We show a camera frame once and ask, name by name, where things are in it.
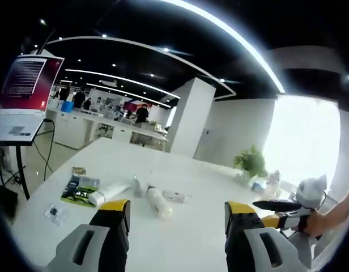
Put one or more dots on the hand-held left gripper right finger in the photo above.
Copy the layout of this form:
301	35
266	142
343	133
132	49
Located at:
239	226

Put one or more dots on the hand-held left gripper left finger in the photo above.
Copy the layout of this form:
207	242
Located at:
112	226

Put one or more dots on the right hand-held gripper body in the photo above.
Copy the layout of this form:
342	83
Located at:
312	190

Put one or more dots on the white skincare tube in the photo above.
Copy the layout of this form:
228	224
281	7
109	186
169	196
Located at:
110	191

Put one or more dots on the green skincare packet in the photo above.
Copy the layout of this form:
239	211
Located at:
78	195

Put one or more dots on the small clear skincare bottle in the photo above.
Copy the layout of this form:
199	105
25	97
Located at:
136	185

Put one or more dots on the white skincare bottle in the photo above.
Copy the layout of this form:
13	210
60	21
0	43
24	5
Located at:
159	202

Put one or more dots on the dark blue skincare pouch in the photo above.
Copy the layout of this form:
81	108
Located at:
81	182

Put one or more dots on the clear plastic skincare sachet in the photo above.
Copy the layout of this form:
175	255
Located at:
57	214

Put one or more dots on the small brown skincare sachet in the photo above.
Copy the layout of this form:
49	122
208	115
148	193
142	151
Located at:
79	170

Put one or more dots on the person's right hand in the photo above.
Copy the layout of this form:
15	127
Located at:
319	224

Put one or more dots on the blue and white pack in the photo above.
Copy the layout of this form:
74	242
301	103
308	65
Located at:
259	187

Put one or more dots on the green potted plant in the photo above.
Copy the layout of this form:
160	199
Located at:
249	161

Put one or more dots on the white counter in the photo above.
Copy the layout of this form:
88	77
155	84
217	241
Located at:
86	127

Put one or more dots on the black laptop stand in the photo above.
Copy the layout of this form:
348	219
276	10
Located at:
21	167

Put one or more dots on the white pillar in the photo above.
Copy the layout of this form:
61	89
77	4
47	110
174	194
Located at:
191	116

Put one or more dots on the blue box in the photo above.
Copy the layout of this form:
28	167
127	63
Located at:
68	106

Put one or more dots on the open white laptop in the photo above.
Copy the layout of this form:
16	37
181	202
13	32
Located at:
24	93

